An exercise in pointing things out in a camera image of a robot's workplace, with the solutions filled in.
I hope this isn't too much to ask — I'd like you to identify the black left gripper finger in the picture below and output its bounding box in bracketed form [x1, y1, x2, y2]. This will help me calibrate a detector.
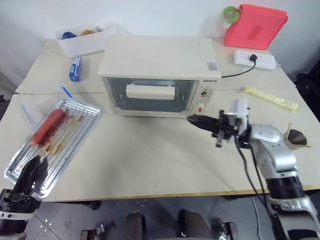
[14, 155, 42, 193]
[31, 158, 50, 192]

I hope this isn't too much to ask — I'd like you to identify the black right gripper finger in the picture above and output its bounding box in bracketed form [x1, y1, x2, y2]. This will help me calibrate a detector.
[187, 113, 222, 124]
[189, 121, 221, 133]

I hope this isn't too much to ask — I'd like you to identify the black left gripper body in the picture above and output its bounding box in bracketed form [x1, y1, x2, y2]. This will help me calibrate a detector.
[0, 188, 42, 214]

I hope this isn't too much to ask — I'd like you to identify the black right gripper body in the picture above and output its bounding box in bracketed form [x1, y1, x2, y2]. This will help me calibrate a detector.
[211, 109, 241, 149]

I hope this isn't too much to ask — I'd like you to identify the red sausage on skewer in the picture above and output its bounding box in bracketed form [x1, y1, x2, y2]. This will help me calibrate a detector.
[37, 112, 69, 146]
[30, 108, 66, 144]

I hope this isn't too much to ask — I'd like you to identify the ribbed metal baking tray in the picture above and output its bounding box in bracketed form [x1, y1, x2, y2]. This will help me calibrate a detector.
[2, 97, 105, 200]

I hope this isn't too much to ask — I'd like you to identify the cream toaster oven body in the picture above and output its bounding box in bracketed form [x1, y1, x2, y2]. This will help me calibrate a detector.
[97, 34, 222, 118]

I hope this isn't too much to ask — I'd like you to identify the yellow plastic packet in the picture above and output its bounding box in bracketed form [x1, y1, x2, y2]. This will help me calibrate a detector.
[240, 86, 299, 112]

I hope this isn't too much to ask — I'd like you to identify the black table caster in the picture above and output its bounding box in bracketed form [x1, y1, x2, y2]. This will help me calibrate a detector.
[81, 199, 102, 211]

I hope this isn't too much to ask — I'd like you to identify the steel cup with paper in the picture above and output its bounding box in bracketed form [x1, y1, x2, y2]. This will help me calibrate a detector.
[284, 122, 313, 151]

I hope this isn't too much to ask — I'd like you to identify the clear bag with blue stripes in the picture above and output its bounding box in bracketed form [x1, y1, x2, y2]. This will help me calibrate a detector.
[18, 83, 84, 126]

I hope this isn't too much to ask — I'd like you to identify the white power strip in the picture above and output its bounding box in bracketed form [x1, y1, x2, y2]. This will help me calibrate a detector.
[233, 49, 278, 72]

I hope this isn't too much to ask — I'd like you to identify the black bag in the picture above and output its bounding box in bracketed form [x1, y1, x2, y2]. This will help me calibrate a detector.
[294, 66, 320, 107]

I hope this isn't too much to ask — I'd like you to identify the red fabric bag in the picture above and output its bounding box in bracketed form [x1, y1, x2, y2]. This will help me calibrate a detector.
[223, 3, 289, 51]

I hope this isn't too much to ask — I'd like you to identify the green round tag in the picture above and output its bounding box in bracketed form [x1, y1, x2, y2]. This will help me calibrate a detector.
[222, 6, 241, 24]

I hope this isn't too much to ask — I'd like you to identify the blue and white carton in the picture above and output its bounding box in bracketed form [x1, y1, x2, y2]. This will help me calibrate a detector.
[68, 54, 84, 82]

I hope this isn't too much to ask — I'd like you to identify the white plastic storage bin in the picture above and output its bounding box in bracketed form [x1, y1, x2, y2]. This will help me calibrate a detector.
[54, 20, 117, 59]

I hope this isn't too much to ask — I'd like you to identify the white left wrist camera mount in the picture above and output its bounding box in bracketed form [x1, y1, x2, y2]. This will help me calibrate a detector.
[0, 210, 35, 221]

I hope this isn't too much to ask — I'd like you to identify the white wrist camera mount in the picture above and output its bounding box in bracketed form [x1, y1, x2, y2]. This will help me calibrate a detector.
[228, 98, 251, 134]
[0, 210, 35, 221]

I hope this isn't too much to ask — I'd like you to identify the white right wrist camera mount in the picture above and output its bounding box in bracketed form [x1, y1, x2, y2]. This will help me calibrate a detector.
[228, 98, 251, 134]

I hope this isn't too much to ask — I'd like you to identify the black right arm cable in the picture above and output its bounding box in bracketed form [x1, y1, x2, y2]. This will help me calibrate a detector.
[234, 138, 277, 218]

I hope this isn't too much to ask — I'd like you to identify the black oven power cord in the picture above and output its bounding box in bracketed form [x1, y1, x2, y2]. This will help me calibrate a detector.
[220, 60, 257, 79]

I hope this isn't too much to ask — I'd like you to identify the glass oven door with handle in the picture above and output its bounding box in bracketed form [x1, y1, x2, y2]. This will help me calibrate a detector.
[102, 76, 200, 117]

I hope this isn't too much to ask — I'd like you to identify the white floor cable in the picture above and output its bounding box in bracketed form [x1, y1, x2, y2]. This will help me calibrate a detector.
[250, 197, 263, 239]

